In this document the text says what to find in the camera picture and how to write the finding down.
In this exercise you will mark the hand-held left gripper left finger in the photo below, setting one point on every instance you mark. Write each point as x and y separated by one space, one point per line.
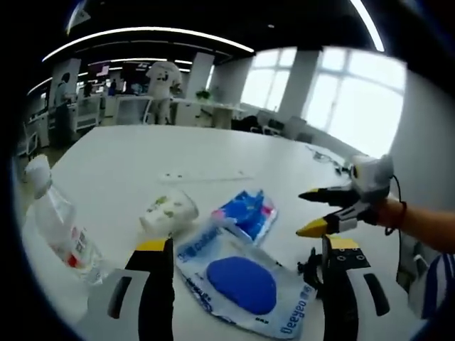
156 284

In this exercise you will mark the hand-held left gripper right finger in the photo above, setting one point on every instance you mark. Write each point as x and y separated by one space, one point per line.
346 259

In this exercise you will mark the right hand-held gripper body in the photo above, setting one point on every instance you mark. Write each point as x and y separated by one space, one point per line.
373 174

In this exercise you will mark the small black tabletop item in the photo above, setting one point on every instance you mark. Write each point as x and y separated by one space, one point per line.
311 266

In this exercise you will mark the white paper cup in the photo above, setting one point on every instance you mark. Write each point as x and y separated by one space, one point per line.
167 213

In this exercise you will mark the clear package with blue pad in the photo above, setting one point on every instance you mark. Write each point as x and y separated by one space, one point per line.
241 284

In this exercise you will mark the blue tissue packet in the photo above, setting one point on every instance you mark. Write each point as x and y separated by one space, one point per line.
245 213

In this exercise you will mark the clear water bottle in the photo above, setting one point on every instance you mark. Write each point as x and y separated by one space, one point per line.
60 220

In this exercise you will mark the person's right hand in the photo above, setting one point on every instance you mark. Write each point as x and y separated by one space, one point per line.
387 215

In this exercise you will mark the black device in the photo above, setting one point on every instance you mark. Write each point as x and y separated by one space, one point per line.
343 170

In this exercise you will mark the large window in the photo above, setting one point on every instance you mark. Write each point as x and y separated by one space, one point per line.
359 103

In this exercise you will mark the blue white striped clothing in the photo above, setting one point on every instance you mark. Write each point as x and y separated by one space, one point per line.
437 284

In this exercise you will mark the dark bag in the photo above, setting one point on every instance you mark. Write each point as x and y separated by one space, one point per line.
256 126

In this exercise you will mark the narrow window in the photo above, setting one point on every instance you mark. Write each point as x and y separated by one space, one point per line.
270 81

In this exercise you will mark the white table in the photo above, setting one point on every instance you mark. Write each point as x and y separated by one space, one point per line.
142 152

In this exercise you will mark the white office desk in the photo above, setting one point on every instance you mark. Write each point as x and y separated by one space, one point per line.
209 110

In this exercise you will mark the short ceiling light strip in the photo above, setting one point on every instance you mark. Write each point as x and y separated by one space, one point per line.
368 23

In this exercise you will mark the green potted plant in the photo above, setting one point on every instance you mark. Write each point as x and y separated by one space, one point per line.
203 94

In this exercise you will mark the long ceiling light strip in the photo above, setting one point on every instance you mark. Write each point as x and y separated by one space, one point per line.
160 31

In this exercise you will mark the dark wall display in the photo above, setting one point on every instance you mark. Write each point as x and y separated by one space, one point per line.
136 69

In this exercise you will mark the pink wall display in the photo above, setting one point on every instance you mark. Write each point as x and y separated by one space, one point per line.
99 69

